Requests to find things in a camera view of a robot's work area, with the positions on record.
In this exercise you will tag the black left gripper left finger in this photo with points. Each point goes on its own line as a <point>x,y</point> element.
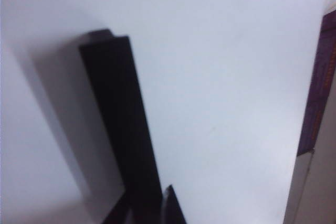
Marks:
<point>118,217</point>

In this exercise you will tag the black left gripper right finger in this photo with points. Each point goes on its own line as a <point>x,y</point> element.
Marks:
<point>174,211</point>

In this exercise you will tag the purple framed wall picture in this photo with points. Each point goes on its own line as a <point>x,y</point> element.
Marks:
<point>317,90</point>

